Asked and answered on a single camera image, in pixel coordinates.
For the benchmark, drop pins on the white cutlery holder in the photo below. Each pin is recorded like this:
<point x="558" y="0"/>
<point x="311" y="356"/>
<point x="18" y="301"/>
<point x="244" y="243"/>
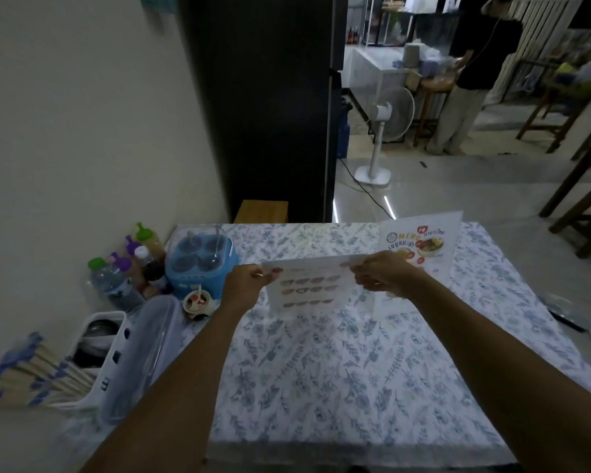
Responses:
<point x="101" y="359"/>

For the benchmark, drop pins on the person's right forearm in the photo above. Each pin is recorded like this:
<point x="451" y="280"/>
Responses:
<point x="512" y="379"/>

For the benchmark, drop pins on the small wooden stool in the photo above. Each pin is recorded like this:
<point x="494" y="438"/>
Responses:
<point x="261" y="211"/>

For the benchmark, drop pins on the person's right hand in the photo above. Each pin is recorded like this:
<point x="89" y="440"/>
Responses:
<point x="394" y="275"/>

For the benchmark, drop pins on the purple cap sauce bottle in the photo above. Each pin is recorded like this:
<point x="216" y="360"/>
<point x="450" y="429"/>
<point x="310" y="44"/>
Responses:
<point x="132" y="244"/>
<point x="122" y="264"/>

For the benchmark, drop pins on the black refrigerator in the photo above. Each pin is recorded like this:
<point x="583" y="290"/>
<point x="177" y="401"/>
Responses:
<point x="266" y="103"/>

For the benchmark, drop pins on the green cap water bottle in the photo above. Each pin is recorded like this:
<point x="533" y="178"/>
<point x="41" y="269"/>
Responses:
<point x="112" y="285"/>

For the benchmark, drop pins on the white standing fan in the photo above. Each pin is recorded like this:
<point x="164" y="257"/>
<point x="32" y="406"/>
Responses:
<point x="386" y="118"/>

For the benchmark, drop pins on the person's right thumb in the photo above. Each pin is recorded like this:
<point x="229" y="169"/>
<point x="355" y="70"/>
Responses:
<point x="369" y="283"/>

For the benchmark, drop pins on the blue water jug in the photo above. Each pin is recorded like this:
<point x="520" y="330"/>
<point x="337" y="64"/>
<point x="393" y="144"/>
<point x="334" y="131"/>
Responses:
<point x="343" y="132"/>

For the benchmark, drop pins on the white cap dark sauce bottle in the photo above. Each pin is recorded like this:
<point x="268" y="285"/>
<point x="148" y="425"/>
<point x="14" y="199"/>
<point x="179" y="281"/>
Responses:
<point x="151" y="269"/>

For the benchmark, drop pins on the white slatted panel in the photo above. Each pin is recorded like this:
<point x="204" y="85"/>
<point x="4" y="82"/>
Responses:
<point x="537" y="34"/>

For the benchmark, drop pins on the white laminated menu sheet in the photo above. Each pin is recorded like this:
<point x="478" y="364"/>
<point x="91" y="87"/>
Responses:
<point x="315" y="290"/>

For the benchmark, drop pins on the bundle of wrapped chopsticks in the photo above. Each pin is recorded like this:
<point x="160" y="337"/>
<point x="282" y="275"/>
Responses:
<point x="29" y="374"/>

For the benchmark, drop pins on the tall wooden stool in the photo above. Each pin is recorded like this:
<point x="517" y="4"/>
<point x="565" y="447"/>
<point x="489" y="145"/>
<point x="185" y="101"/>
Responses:
<point x="433" y="93"/>

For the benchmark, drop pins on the dark wooden bench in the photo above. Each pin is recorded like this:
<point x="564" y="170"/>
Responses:
<point x="586" y="216"/>

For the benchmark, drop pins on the person's left forearm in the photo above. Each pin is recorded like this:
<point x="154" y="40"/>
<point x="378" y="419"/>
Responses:
<point x="177" y="389"/>

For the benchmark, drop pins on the blue condiment caddy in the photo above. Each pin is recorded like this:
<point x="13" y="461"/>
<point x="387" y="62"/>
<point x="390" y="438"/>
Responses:
<point x="202" y="263"/>

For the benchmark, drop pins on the person's left hand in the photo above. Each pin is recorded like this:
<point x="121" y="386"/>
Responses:
<point x="241" y="290"/>

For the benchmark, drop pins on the dark wooden table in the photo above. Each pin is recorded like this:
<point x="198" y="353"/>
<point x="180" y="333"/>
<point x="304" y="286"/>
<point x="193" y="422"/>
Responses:
<point x="583" y="162"/>

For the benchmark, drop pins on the black flat floor object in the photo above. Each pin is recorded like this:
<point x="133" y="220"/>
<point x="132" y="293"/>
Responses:
<point x="566" y="315"/>

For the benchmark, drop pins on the person's left thumb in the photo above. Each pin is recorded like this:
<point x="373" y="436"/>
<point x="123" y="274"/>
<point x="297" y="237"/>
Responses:
<point x="266" y="275"/>

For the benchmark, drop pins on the white chest freezer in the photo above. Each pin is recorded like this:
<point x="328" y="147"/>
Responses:
<point x="372" y="78"/>

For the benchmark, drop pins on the blue floral tablecloth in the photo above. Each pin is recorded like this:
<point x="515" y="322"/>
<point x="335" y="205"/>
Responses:
<point x="325" y="379"/>

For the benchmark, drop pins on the dark wooden chair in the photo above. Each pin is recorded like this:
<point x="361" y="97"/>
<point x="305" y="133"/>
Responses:
<point x="551" y="108"/>

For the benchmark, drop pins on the clear plastic container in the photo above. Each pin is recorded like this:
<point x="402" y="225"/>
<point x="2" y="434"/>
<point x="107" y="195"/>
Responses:
<point x="147" y="349"/>

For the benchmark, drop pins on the metal shelf rack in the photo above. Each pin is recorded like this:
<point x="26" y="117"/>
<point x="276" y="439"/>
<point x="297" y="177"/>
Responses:
<point x="399" y="19"/>

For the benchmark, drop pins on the small toothpick cup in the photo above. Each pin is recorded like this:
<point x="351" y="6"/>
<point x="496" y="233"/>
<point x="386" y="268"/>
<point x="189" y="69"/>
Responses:
<point x="197" y="302"/>

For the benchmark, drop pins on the green cap yellow sauce bottle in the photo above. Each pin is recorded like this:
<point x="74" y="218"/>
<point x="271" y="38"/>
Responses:
<point x="150" y="239"/>

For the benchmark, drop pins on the clear acrylic menu stand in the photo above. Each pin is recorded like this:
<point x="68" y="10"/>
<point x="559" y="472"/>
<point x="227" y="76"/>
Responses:
<point x="426" y="238"/>

